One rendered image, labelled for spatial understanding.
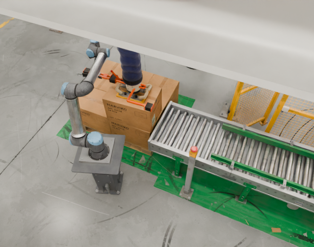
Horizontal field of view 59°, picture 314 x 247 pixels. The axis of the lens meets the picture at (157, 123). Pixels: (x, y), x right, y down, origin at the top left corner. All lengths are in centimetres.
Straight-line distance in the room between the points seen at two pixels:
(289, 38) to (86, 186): 355
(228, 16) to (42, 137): 413
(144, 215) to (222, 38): 324
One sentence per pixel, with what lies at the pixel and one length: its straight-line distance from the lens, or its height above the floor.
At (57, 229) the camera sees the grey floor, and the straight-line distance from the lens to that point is 366.
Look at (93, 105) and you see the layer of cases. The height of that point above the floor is 54.
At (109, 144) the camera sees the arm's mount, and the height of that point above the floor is 77.
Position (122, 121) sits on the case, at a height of 61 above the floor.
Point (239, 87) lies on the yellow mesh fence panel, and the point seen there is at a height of 112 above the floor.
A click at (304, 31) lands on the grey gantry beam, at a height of 314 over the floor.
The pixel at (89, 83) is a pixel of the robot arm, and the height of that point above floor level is 160.
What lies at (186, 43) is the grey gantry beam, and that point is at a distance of 34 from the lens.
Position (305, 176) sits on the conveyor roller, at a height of 55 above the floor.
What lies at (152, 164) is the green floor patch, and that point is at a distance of 379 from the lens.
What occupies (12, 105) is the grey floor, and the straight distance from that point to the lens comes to 501.
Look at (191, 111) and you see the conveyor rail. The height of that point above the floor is 59.
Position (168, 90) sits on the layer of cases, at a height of 54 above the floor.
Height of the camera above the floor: 331
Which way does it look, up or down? 53 degrees down
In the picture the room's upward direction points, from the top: 1 degrees counter-clockwise
